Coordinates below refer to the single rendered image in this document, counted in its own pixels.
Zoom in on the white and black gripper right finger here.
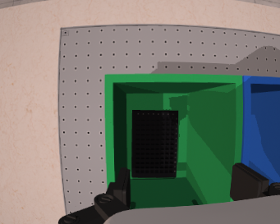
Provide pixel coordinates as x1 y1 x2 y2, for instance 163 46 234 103
230 162 280 201

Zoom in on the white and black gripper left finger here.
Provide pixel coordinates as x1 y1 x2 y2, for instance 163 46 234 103
58 167 131 224

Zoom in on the green open bin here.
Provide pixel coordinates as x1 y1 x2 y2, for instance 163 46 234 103
104 74 243 209

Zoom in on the black well plate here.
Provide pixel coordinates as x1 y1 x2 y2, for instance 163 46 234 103
131 110 178 178

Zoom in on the blue bin with label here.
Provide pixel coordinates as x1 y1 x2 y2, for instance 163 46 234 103
241 75 280 185

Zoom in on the grey perforated base plate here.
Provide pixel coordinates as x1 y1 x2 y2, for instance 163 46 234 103
57 24 280 215

